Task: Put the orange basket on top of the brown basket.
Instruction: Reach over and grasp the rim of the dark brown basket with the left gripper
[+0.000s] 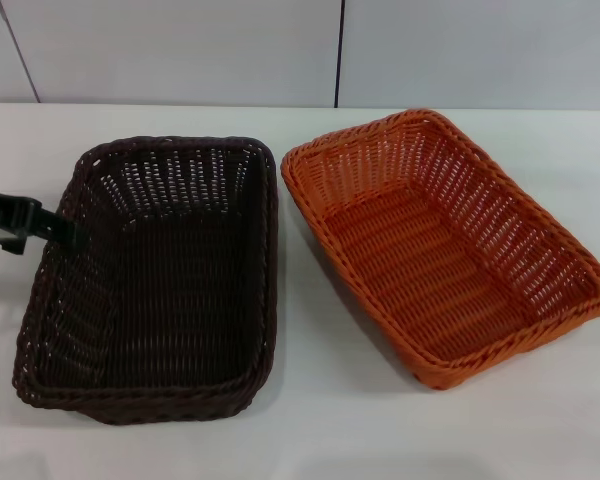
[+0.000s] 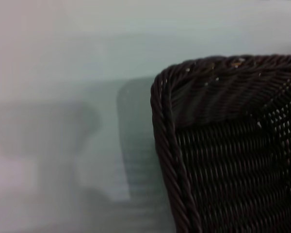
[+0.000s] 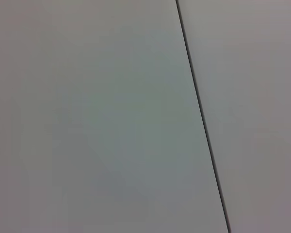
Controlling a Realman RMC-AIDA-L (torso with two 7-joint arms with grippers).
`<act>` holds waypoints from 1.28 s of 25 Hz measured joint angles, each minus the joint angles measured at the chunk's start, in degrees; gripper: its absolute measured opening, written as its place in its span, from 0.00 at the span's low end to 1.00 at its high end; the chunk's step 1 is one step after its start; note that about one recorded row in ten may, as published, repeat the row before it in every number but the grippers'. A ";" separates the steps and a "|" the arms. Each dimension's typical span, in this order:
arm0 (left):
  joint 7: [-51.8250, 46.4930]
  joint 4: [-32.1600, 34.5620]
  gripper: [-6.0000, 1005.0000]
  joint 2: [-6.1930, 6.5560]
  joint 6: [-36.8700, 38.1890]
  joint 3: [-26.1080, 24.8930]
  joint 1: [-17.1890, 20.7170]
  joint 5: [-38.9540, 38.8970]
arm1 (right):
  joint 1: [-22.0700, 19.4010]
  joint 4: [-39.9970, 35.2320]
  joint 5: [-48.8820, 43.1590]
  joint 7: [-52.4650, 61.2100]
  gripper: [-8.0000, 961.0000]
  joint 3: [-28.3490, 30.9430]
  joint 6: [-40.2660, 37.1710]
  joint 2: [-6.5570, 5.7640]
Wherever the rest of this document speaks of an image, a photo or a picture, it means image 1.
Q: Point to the dark brown wicker basket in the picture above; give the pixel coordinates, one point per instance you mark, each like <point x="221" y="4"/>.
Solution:
<point x="180" y="300"/>

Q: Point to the orange wicker basket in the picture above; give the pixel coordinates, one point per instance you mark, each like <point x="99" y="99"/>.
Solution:
<point x="430" y="270"/>

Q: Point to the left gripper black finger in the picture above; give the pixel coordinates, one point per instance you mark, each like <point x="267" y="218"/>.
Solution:
<point x="5" y="245"/>
<point x="15" y="209"/>

